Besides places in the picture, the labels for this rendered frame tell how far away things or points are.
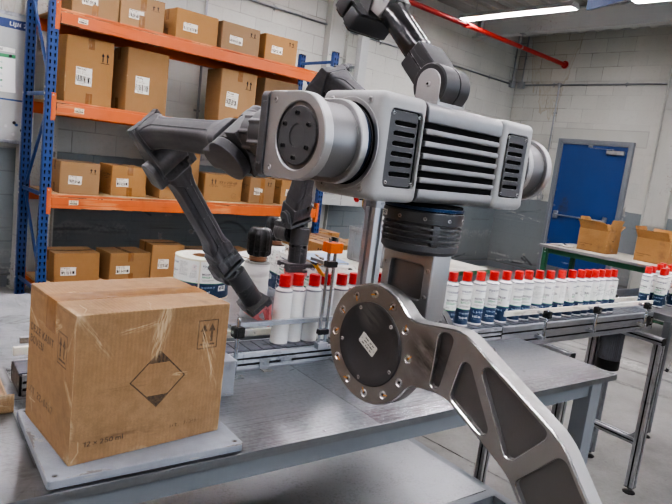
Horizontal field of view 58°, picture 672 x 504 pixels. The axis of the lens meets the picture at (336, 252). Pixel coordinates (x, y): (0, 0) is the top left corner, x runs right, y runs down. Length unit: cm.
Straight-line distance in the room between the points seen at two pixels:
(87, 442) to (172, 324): 25
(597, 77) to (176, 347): 904
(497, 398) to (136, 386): 64
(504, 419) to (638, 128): 869
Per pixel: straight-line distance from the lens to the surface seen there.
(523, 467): 88
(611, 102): 969
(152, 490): 128
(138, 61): 537
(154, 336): 116
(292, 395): 157
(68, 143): 597
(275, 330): 176
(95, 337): 112
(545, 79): 1024
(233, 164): 100
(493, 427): 89
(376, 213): 168
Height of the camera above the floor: 142
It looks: 9 degrees down
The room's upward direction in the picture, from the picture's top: 7 degrees clockwise
